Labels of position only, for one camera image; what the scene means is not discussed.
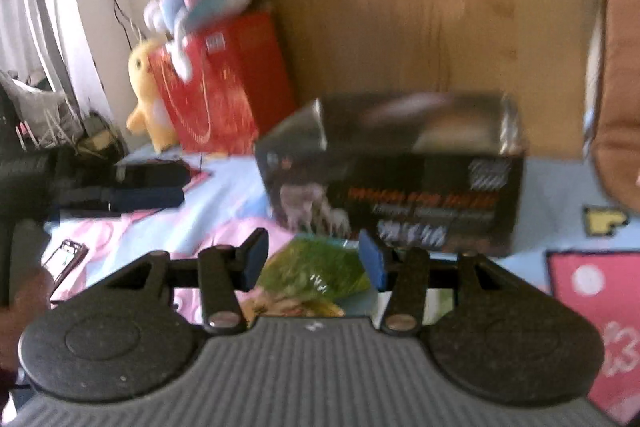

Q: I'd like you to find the brown cushioned chair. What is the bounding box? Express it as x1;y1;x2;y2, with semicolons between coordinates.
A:
582;0;640;208

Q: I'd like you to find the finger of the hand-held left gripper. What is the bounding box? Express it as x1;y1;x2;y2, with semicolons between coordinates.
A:
56;187;186;214
67;159;193;190

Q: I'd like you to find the red gift box with handle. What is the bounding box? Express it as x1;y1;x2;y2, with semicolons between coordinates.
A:
149;9;298;156

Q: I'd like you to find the printed cartoon bed sheet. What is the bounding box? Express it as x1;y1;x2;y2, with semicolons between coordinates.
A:
42;142;640;424

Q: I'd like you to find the yellow plush toy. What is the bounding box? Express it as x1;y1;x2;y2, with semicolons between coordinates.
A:
125;38;179;154

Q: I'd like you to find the person's left hand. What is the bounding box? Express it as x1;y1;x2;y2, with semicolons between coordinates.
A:
0;267;54;388

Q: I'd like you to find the wooden board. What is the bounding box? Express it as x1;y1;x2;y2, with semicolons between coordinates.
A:
145;0;625;160

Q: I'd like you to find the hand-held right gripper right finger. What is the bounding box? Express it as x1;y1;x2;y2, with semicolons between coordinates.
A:
358;228;512;338

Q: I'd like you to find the grey cloth pile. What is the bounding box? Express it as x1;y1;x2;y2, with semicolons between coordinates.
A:
0;69;82;152

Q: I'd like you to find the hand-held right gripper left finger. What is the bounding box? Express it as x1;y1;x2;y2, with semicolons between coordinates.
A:
107;228;271;336

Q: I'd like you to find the black cardboard box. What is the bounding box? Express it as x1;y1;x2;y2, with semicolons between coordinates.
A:
254;93;530;258

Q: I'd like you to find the green snack packet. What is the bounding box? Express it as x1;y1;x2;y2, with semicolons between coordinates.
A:
249;237;374;319

